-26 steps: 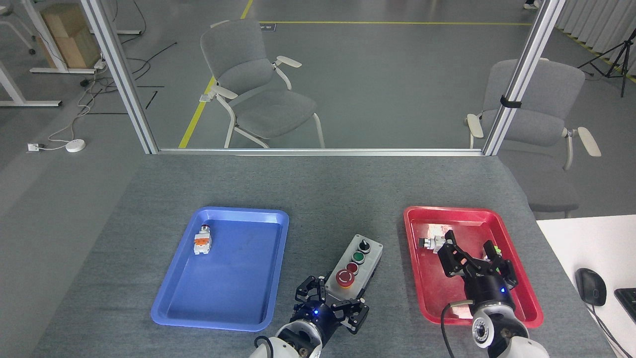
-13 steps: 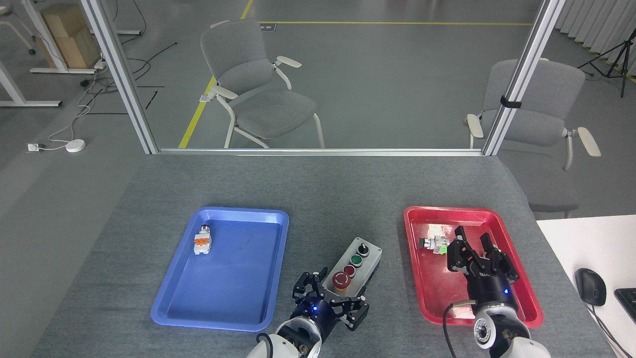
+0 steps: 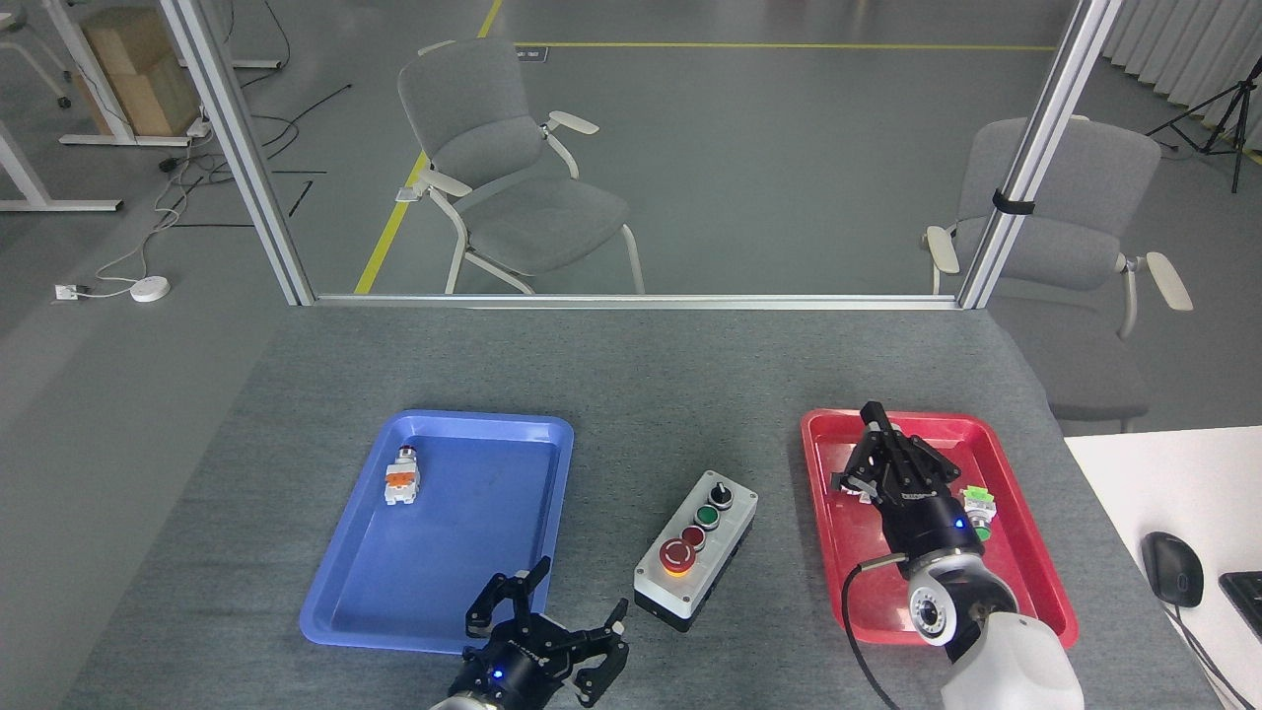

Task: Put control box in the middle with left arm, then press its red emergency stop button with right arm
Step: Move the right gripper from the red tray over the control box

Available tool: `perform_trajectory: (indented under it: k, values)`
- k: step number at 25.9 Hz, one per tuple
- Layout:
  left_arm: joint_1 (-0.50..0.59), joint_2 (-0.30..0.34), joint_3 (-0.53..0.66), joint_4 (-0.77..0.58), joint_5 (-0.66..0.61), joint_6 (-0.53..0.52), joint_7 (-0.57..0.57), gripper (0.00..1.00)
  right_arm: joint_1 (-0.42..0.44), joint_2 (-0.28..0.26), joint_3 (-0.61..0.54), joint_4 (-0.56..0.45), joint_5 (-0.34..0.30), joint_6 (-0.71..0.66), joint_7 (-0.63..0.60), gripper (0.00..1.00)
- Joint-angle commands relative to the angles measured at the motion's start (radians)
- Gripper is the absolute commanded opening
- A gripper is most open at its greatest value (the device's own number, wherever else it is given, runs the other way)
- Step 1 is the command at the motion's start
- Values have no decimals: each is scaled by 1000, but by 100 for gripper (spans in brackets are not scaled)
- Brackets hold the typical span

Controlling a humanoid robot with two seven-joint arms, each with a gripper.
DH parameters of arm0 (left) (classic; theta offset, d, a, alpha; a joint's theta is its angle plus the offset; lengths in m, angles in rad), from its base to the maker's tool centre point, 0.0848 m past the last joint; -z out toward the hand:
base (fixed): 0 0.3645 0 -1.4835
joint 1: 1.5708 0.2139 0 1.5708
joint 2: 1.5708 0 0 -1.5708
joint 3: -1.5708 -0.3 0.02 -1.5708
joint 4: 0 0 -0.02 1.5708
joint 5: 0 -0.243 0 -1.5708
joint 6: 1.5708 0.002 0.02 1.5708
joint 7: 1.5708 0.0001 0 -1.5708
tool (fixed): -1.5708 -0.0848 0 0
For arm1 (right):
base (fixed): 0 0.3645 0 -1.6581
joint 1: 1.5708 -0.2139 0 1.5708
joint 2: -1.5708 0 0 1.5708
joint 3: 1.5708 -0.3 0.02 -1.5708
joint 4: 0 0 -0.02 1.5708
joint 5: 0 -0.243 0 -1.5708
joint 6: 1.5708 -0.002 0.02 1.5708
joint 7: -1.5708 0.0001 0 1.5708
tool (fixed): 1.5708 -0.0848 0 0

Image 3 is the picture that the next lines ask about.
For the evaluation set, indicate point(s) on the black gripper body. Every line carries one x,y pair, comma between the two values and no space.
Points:
513,675
922,528

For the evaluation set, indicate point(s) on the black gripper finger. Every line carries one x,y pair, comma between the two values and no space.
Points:
603,656
912,459
508,597
860,473

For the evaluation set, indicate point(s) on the grey control box with buttons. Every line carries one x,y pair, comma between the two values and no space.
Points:
695,552

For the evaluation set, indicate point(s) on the brown cardboard box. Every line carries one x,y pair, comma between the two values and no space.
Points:
143,74

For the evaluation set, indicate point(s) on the blue plastic tray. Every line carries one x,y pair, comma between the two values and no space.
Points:
444,552

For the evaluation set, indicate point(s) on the red plastic tray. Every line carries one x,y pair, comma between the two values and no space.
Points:
838,592

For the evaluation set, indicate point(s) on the white side table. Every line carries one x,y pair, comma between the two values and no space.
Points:
1154,473

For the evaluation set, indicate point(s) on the black computer mouse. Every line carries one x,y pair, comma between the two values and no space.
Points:
1171,567

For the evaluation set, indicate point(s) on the grey chair with white armrests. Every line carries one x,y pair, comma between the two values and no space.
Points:
513,177
1070,227

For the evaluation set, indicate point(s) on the black keyboard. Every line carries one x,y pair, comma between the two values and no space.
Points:
1244,600

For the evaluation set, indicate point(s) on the white round floor device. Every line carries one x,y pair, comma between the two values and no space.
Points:
150,289

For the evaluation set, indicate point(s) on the black tripod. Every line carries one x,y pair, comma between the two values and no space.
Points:
1234,108

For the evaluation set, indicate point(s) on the grey pleated curtain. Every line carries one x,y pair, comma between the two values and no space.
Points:
1193,49

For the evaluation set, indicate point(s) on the green push-button switch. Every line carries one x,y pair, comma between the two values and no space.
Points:
979,505

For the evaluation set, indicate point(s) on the orange white push-button switch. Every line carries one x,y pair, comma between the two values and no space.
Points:
402,478

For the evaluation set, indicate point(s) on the silver aluminium rail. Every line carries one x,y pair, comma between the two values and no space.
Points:
631,301

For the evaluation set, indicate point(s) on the white wall socket plug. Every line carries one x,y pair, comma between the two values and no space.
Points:
67,292

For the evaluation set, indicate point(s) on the white desk frame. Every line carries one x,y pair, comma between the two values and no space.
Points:
30,187

